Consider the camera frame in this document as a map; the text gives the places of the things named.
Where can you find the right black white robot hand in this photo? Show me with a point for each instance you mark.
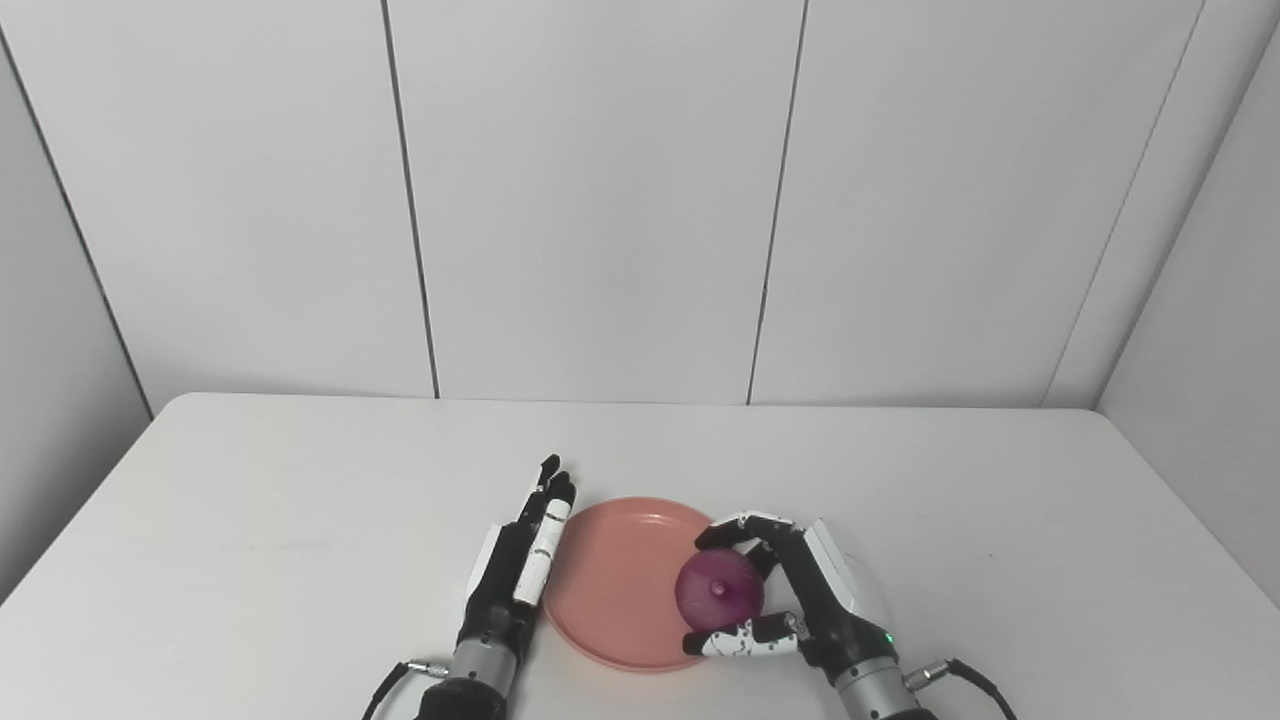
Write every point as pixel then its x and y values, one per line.
pixel 825 600

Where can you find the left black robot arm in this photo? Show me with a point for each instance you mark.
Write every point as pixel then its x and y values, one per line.
pixel 475 685

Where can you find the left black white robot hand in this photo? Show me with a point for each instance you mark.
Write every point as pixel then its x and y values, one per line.
pixel 500 590

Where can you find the pink plastic plate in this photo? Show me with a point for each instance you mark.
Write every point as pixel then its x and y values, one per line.
pixel 620 590

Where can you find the red onion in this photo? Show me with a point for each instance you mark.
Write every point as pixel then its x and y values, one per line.
pixel 718 592

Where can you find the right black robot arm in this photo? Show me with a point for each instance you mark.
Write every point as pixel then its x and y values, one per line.
pixel 880 695

